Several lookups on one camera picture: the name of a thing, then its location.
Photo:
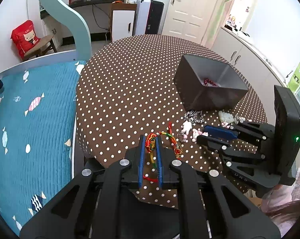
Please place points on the red cat print bag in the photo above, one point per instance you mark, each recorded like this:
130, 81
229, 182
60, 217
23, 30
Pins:
24, 38

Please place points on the pink pajama clothing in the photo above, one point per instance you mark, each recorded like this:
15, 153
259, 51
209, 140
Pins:
286, 204

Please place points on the white small cabinet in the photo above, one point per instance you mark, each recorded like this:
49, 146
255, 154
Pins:
121, 22

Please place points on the dark wooden desk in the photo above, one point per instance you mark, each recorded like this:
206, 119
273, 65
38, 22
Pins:
90, 3

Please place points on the cream panel door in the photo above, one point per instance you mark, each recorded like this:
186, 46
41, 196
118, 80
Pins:
189, 12

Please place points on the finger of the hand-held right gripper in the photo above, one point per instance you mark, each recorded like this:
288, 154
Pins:
239, 156
218, 131

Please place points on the white bear charm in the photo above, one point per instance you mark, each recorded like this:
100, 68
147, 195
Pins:
187, 127

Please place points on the pale teal bed frame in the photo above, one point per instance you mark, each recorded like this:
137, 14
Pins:
72, 22

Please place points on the brown polka dot tablecloth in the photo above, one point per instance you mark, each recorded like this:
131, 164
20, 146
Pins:
130, 92

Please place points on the pink white charm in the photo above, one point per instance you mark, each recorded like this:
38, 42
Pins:
196, 134

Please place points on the black red suitcase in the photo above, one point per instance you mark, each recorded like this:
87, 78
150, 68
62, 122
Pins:
156, 17

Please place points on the blue candy print quilt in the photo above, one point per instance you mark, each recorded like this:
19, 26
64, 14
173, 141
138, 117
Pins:
33, 134

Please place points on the small wooden chair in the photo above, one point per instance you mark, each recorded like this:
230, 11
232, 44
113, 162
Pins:
44, 43

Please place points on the grey metal box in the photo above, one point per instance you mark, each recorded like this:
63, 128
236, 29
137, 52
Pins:
209, 97

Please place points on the dark brown bead charm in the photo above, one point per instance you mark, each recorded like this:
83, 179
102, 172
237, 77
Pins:
182, 137

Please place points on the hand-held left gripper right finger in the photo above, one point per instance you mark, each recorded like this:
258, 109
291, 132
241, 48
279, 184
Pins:
159, 165

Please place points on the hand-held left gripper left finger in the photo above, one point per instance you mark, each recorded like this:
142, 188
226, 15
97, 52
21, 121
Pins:
140, 165

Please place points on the white sideboard cabinet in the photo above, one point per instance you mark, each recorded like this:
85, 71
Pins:
249, 57

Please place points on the white suitcase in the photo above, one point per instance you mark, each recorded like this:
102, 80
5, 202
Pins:
142, 17

